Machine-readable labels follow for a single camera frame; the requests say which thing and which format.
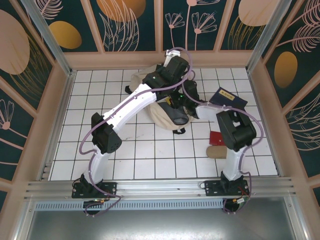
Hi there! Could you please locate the red wallet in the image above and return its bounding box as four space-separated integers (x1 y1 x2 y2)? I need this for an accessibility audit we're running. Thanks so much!
208 131 225 147

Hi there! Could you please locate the navy book yellow label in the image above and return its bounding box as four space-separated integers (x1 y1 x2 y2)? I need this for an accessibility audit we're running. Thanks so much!
208 86 249 111

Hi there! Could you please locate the green controller board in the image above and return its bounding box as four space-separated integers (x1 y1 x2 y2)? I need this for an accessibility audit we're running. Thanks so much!
233 196 251 209

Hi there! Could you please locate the aluminium front rail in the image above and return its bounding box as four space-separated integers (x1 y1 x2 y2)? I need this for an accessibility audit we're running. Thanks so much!
23 176 296 201

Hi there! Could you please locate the perforated grey cable duct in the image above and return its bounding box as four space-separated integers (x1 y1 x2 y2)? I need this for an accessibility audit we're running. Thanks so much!
34 199 226 211

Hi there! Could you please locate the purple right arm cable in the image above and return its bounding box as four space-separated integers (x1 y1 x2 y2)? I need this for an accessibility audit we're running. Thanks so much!
182 71 265 216

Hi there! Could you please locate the grey metal sheet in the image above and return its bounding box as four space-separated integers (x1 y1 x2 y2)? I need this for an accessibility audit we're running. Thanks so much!
14 209 307 240

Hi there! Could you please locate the aluminium corner post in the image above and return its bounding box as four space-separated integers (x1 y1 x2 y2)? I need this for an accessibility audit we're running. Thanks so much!
246 0 294 73
21 0 77 76

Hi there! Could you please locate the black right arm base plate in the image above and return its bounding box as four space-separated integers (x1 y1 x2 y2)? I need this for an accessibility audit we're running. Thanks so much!
204 179 250 197

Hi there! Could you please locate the beige backpack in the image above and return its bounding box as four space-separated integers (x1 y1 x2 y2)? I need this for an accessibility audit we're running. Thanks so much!
124 64 198 135

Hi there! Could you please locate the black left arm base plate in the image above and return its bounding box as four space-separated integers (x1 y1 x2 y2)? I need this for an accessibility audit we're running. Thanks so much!
71 181 118 199

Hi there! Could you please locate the tan pencil case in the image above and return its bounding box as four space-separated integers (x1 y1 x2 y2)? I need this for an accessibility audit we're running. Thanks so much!
206 145 228 160

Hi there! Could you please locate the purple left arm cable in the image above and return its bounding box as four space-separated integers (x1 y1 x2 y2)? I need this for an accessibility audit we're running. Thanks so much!
78 46 195 218

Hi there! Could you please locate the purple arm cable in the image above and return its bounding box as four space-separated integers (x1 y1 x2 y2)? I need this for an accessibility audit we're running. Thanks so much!
78 46 195 218
182 71 265 216

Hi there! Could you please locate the aluminium side rail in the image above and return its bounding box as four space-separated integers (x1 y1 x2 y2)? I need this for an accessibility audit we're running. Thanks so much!
39 71 77 181

